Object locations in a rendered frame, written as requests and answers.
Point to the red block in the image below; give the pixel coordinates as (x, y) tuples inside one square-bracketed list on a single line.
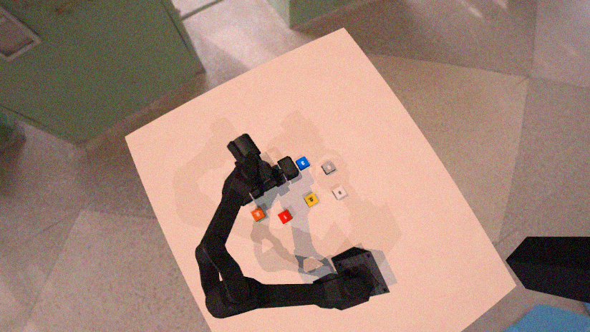
[(285, 216)]

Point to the blue block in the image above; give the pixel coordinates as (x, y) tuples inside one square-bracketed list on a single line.
[(302, 163)]

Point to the orange block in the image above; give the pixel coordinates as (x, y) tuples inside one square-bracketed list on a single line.
[(258, 214)]

